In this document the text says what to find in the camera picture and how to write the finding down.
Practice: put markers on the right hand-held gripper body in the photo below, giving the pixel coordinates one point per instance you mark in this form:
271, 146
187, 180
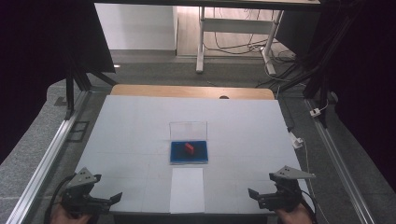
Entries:
288, 183

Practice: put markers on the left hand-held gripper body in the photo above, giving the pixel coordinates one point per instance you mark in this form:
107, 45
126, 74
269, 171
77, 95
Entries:
81, 180

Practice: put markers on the red block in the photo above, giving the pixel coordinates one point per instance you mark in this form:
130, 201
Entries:
189, 148

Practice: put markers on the blue case with clear lid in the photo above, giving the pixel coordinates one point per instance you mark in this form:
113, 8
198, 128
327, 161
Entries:
188, 146

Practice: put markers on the person's right hand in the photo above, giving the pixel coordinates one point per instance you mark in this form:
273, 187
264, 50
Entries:
292, 216

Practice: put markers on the person's left hand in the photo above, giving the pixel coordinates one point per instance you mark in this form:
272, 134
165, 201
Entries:
67, 218

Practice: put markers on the white table cover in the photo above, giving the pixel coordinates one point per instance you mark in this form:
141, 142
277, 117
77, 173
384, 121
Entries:
130, 140

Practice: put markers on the white paper sheet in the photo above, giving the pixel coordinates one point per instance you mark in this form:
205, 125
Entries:
187, 190

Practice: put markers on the black metal stand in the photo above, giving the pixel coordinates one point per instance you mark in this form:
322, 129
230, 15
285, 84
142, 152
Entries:
317, 71
74, 84

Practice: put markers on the wooden table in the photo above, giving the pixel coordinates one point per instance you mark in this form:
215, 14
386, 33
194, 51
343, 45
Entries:
186, 91

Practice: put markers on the black curtain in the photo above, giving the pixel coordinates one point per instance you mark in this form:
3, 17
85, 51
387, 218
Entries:
364, 77
34, 56

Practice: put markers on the white cabinet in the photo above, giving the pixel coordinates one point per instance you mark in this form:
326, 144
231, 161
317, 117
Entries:
137, 26

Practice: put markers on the aluminium rail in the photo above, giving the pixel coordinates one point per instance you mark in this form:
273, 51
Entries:
339, 168
46, 161

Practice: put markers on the white desk frame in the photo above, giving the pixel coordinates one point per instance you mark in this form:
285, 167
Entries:
236, 25

